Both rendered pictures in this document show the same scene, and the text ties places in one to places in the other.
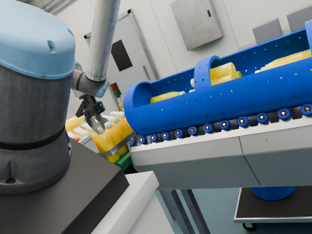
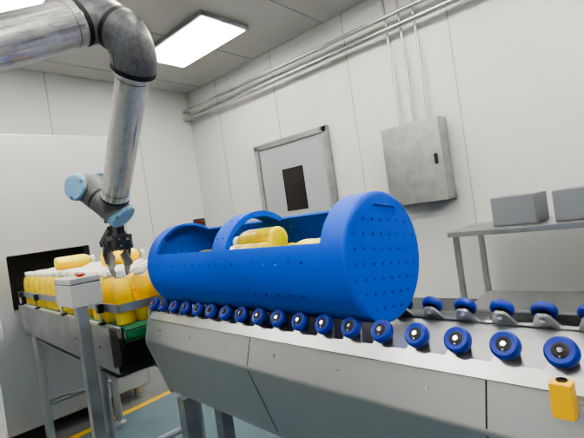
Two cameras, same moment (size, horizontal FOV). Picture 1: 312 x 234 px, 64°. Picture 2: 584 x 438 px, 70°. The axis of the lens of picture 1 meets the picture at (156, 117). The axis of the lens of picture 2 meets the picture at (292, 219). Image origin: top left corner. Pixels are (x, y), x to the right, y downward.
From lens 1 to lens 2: 0.62 m
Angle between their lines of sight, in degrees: 16
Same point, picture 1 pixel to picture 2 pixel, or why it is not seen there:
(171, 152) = (183, 335)
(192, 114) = (205, 284)
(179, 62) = not seen: hidden behind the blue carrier
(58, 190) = not seen: outside the picture
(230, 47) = (462, 220)
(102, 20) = (114, 128)
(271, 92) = (278, 281)
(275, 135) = (283, 350)
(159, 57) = not seen: hidden behind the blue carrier
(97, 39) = (109, 150)
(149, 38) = (342, 174)
